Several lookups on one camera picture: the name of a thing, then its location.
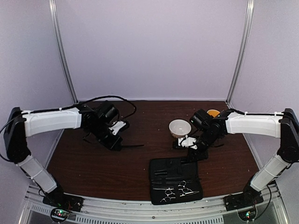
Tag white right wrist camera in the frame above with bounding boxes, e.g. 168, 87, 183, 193
172, 135, 198, 150

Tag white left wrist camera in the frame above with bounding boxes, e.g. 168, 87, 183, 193
109, 120, 130, 135

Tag white ceramic bowl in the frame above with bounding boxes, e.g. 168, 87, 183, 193
169, 119, 192, 138

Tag left aluminium frame post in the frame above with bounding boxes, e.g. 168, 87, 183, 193
49, 0, 78, 103

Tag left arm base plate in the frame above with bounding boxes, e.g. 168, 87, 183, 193
43, 194, 84, 212

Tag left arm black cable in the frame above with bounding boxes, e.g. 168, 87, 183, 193
0, 95, 137, 161

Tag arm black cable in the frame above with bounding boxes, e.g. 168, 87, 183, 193
0, 95, 137, 161
228, 108, 281, 210

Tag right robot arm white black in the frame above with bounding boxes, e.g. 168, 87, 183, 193
187, 108, 299, 206

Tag aluminium frame post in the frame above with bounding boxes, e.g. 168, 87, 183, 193
226, 0, 255, 107
49, 0, 78, 103

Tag silver thinning scissors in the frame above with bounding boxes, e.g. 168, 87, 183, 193
153, 187, 176, 203

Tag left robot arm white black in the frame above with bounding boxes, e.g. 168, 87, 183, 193
3, 102, 127, 207

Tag front aluminium rail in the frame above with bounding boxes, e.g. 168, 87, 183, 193
16, 184, 291, 224

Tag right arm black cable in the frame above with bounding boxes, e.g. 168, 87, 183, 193
228, 108, 281, 210

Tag black tool case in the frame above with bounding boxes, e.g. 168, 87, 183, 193
149, 157, 203, 205

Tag white mug yellow inside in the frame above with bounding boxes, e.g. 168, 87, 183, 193
207, 109, 220, 118

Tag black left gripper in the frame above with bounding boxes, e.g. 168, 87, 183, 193
88, 122, 123, 151

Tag right aluminium frame post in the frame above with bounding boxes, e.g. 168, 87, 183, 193
226, 0, 255, 107

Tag silver straight hair scissors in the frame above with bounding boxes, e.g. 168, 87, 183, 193
178, 181, 199, 197

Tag black hair clip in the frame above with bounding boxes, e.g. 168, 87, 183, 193
121, 145, 144, 149

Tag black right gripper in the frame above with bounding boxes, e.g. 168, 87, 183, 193
187, 130, 220, 163

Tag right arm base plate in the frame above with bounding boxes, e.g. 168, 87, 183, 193
223, 193, 264, 211

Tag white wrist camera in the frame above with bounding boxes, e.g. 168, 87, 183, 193
109, 120, 130, 135
172, 135, 198, 150

